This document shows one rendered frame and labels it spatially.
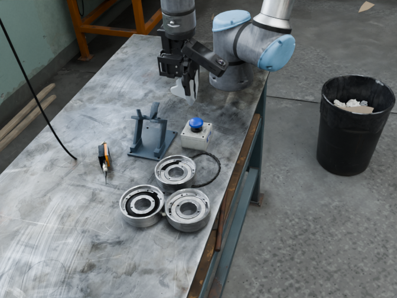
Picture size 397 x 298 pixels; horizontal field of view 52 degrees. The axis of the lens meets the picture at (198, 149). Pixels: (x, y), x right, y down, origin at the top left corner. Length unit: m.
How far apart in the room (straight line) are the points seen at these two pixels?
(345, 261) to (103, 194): 1.19
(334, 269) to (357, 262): 0.11
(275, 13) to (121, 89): 0.56
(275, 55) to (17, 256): 0.83
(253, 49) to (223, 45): 0.12
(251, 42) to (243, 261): 1.00
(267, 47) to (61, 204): 0.69
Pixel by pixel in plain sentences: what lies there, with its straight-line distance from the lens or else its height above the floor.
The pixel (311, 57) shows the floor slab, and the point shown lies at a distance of 3.26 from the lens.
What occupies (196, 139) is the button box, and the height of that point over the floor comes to 0.84.
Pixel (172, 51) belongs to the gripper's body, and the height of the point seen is 1.08.
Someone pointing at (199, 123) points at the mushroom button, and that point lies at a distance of 1.11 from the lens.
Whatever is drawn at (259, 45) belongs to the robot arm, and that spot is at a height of 1.00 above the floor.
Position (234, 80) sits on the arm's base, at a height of 0.84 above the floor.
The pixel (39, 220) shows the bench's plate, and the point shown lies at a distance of 1.06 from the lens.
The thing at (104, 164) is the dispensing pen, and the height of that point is 0.83.
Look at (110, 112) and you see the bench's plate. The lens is 1.33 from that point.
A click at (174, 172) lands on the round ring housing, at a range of 1.07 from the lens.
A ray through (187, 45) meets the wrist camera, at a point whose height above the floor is 1.11.
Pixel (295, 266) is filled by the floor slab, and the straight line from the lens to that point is 1.87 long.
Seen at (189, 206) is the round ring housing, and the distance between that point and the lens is 0.98.
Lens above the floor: 1.55
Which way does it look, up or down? 41 degrees down
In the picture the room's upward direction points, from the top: 4 degrees counter-clockwise
